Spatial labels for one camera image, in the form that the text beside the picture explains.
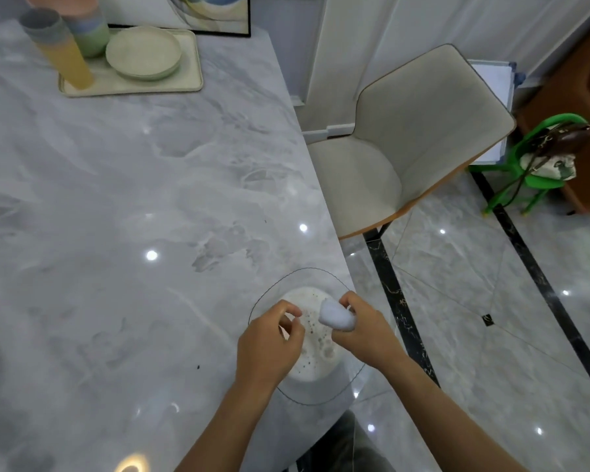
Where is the person's right hand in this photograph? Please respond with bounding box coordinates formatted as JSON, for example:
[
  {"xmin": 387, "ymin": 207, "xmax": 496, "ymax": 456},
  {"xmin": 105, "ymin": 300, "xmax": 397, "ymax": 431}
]
[{"xmin": 331, "ymin": 292, "xmax": 408, "ymax": 375}]

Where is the cream rectangular tray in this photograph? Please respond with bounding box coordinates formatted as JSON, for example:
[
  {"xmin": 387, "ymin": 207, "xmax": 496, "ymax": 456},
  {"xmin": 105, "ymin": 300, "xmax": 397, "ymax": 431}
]
[{"xmin": 57, "ymin": 25, "xmax": 204, "ymax": 98}]

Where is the cream shallow bowl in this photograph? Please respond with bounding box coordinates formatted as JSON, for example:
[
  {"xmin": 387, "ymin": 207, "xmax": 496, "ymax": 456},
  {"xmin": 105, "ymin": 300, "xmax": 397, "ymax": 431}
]
[{"xmin": 105, "ymin": 25, "xmax": 183, "ymax": 82}]

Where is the clear glass square plate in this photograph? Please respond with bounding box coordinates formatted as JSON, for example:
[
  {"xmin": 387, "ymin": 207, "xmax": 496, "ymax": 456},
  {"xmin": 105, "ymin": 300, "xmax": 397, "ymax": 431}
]
[{"xmin": 248, "ymin": 267, "xmax": 370, "ymax": 406}]

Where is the green plastic stool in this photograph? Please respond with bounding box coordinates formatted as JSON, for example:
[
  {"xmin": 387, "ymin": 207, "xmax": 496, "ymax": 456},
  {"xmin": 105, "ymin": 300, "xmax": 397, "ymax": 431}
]
[{"xmin": 466, "ymin": 113, "xmax": 590, "ymax": 216}]

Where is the white board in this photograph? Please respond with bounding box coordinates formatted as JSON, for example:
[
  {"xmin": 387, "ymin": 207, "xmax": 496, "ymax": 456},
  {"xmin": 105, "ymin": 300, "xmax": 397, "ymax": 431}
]
[{"xmin": 464, "ymin": 58, "xmax": 515, "ymax": 166}]

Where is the dirty white round plate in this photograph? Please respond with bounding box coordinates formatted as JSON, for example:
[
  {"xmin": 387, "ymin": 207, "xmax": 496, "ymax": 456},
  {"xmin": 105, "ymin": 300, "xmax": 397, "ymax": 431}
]
[{"xmin": 274, "ymin": 287, "xmax": 351, "ymax": 384}]

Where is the person's right forearm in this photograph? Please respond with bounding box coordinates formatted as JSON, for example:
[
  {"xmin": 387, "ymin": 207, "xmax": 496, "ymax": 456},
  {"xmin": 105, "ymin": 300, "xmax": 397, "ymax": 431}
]
[{"xmin": 369, "ymin": 353, "xmax": 528, "ymax": 472}]

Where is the brown handbag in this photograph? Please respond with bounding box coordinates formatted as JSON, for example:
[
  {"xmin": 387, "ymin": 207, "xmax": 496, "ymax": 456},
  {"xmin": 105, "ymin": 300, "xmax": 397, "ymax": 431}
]
[{"xmin": 520, "ymin": 120, "xmax": 590, "ymax": 181}]

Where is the person's left hand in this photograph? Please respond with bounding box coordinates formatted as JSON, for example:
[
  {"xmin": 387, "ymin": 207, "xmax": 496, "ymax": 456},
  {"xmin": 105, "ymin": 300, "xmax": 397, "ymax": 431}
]
[{"xmin": 235, "ymin": 300, "xmax": 306, "ymax": 389}]

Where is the yellow plastic cup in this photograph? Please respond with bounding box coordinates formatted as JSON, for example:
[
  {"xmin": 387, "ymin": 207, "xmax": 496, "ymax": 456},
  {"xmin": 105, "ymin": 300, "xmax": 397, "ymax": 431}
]
[{"xmin": 31, "ymin": 33, "xmax": 95, "ymax": 91}]

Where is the person's left forearm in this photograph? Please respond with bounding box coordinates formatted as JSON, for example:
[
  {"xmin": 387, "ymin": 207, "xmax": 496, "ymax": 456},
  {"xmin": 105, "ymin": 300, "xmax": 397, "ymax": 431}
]
[{"xmin": 174, "ymin": 373, "xmax": 282, "ymax": 472}]

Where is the white tissue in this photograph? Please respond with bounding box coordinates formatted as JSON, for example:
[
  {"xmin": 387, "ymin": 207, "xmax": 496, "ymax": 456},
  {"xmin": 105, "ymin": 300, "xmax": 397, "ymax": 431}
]
[{"xmin": 318, "ymin": 298, "xmax": 357, "ymax": 331}]

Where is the blue plastic cup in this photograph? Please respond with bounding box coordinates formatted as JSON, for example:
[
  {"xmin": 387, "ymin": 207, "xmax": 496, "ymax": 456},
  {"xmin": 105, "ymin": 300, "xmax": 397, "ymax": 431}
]
[{"xmin": 66, "ymin": 12, "xmax": 107, "ymax": 39}]

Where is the green plastic cup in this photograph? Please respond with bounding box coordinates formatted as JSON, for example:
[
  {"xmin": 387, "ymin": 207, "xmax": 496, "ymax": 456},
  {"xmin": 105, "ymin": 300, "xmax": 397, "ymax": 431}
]
[{"xmin": 73, "ymin": 23, "xmax": 111, "ymax": 59}]

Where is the grey plastic cup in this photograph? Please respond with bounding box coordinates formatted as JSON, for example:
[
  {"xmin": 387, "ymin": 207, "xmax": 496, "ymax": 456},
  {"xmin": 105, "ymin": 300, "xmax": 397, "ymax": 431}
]
[{"xmin": 19, "ymin": 8, "xmax": 69, "ymax": 46}]

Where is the beige upholstered chair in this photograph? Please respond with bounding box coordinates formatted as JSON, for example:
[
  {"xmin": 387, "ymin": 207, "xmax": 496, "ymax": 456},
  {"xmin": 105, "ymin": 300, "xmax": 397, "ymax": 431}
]
[{"xmin": 305, "ymin": 43, "xmax": 517, "ymax": 242}]

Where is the black framed picture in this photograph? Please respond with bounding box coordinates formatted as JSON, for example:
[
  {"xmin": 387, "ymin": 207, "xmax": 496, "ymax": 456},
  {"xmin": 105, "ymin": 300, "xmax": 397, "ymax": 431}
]
[{"xmin": 167, "ymin": 0, "xmax": 253, "ymax": 39}]

